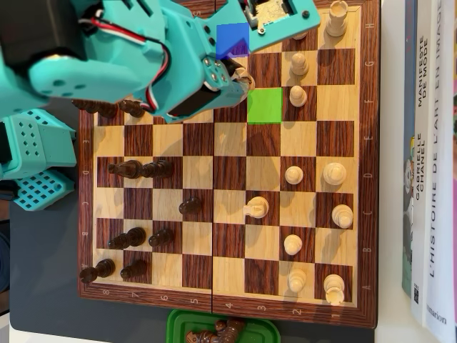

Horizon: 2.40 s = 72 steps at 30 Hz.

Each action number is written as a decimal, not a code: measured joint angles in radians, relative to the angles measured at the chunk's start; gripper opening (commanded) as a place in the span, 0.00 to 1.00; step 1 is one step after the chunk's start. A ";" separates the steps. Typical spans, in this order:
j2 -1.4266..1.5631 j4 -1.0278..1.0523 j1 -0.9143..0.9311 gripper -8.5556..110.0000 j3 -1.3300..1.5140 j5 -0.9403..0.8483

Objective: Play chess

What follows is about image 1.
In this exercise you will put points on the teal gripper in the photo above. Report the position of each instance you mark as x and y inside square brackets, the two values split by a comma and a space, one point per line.
[216, 72]

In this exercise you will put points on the white chess knight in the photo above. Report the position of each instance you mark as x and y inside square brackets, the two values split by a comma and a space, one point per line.
[247, 79]
[257, 207]

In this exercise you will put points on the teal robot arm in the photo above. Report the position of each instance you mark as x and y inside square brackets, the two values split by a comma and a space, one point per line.
[89, 78]

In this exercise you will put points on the white chess pawn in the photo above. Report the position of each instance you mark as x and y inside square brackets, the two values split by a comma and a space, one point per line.
[292, 244]
[299, 64]
[298, 96]
[297, 279]
[300, 35]
[293, 175]

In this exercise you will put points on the dark brown chess pawn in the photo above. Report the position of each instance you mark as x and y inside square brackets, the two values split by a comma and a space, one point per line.
[133, 108]
[190, 206]
[133, 269]
[161, 238]

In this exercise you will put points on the white chess rook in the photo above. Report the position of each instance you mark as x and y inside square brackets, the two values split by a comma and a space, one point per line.
[336, 19]
[334, 287]

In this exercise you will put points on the dark brown chess bishop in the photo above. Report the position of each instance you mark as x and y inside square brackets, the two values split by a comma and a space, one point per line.
[103, 110]
[157, 169]

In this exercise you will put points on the white chess queen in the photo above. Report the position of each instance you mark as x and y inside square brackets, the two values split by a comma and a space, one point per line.
[334, 174]

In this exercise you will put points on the white chess bishop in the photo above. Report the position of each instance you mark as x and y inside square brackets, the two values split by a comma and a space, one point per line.
[342, 216]

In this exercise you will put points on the dark brown chess knight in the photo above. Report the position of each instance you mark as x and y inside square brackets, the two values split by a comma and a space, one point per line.
[128, 238]

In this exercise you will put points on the dark brown chess rook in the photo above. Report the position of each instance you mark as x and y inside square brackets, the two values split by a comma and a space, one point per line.
[98, 270]

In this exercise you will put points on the dark brown chess piece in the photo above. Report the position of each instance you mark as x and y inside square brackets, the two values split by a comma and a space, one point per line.
[200, 337]
[232, 328]

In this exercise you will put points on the wooden folding chessboard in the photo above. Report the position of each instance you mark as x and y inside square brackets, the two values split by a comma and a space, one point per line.
[232, 171]

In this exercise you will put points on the thin blue illustrated book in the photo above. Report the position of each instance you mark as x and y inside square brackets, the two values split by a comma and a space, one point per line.
[408, 214]

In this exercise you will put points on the white Gabrielle Chanel book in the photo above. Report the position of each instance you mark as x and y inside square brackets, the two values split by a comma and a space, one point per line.
[421, 214]

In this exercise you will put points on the green plastic tray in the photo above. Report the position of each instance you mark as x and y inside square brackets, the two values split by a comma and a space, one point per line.
[178, 325]

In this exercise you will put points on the black table mat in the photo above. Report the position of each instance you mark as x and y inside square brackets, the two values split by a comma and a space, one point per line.
[46, 268]

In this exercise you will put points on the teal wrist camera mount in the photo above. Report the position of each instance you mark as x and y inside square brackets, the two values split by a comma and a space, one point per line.
[282, 25]

